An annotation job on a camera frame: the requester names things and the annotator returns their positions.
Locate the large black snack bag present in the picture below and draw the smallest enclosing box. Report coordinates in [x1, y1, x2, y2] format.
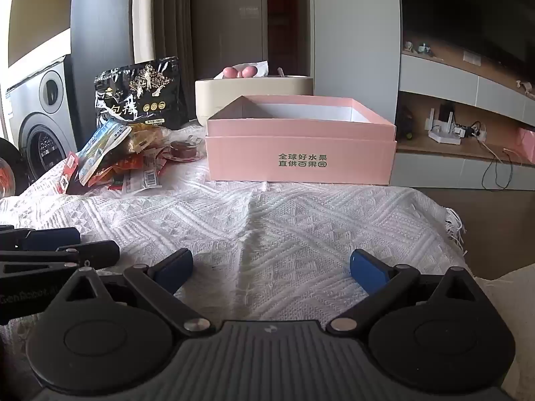
[93, 56, 187, 131]

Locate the grey washing machine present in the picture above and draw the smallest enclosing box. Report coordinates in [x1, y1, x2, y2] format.
[0, 56, 78, 184]

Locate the small red snack packet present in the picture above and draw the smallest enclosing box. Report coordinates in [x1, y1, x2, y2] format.
[54, 156, 80, 195]

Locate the dark grey panel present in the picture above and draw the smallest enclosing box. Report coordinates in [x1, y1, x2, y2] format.
[69, 0, 136, 155]

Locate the grey curtain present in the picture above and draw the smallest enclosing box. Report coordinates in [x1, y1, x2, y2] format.
[134, 0, 193, 68]

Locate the black television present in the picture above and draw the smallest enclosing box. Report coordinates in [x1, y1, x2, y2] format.
[399, 0, 535, 63]

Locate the red chicken snack packet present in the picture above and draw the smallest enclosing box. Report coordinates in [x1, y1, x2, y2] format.
[90, 152, 165, 195]

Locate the white router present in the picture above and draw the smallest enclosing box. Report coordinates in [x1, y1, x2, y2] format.
[425, 109, 466, 146]

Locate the cream tissue box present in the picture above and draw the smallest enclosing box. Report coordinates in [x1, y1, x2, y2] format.
[195, 74, 314, 126]

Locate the pink bag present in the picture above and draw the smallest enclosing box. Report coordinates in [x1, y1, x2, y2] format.
[516, 127, 535, 165]

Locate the dark red jelly cup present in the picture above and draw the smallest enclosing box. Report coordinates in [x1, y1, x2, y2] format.
[165, 140, 205, 163]

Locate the cream cabinet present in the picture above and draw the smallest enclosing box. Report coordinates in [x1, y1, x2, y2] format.
[8, 0, 73, 68]

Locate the clear yellow snack packet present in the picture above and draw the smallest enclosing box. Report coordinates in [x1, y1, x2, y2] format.
[125, 124, 173, 155]

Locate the pink cardboard box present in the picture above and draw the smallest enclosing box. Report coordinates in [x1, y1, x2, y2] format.
[205, 95, 398, 185]

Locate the black cable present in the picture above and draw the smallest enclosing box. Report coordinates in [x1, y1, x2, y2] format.
[480, 159, 508, 190]

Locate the grey wooden television cabinet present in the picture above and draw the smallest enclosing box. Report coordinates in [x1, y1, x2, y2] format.
[395, 42, 535, 193]

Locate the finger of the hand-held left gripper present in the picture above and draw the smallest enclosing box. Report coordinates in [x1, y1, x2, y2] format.
[0, 241, 120, 278]
[0, 226, 81, 253]

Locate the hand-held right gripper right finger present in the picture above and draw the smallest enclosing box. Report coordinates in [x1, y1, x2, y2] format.
[328, 249, 491, 337]

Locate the white knitted blanket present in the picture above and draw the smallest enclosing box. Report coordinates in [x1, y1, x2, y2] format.
[0, 119, 469, 385]

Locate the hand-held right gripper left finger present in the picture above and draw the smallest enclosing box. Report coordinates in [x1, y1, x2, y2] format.
[50, 249, 215, 337]

